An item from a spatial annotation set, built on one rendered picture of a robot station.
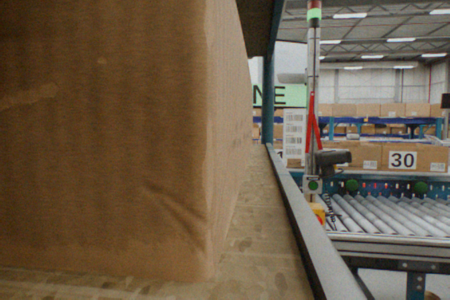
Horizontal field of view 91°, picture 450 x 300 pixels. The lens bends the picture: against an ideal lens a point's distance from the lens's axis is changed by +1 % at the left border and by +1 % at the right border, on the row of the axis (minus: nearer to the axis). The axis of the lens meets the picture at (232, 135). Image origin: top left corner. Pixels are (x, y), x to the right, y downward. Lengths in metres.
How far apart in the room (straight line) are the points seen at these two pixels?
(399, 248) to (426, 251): 0.09
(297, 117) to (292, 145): 0.11
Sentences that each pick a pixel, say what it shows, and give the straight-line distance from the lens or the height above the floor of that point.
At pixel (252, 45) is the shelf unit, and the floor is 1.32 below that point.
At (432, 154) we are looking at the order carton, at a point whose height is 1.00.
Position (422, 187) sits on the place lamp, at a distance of 1.75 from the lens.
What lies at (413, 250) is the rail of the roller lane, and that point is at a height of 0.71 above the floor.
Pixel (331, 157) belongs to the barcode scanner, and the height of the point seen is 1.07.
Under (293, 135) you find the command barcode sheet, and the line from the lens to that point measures 0.90.
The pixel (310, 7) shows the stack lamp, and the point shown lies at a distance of 1.02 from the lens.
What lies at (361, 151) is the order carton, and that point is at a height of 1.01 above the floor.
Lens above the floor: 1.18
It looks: 3 degrees down
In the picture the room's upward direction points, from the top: straight up
